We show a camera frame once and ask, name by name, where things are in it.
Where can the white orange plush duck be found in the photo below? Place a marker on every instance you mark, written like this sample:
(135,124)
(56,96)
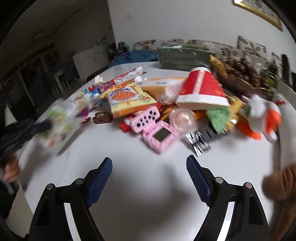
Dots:
(261,117)

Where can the blue cloth on sofa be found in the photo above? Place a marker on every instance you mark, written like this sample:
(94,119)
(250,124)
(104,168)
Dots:
(135,56)

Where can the gold framed picture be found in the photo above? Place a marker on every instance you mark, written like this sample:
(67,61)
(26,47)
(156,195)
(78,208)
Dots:
(260,9)

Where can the silver foil wrapper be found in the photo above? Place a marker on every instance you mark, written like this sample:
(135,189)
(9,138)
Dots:
(199,141)

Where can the pink handheld game console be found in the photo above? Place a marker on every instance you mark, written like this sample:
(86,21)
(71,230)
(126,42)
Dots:
(160,136)

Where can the pink game controller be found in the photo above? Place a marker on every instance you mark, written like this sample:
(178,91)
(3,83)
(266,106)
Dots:
(144,119)

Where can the floral sofa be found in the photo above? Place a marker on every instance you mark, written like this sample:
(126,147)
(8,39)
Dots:
(245,47)

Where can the white cabinet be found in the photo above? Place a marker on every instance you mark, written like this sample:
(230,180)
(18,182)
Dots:
(88,61)

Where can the green knitted cloth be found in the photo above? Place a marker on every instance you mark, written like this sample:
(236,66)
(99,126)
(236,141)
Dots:
(218,118)

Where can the brown bear cookie toy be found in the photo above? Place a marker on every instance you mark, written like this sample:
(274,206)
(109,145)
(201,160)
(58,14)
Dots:
(102,117)

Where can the left hand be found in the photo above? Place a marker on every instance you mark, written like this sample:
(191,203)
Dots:
(11,170)

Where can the orange snack packet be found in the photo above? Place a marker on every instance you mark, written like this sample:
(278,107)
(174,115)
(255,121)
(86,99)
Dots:
(126,100)

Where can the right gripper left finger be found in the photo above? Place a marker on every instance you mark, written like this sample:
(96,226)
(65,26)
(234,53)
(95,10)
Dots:
(49,220)

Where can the clear pink capsule ball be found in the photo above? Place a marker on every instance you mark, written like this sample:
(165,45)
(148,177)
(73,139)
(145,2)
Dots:
(183,120)

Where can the red paper cup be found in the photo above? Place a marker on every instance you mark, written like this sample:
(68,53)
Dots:
(201,91)

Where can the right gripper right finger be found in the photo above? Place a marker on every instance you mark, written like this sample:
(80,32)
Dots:
(248,220)

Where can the brown and white plush toy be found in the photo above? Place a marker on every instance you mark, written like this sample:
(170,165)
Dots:
(280,185)

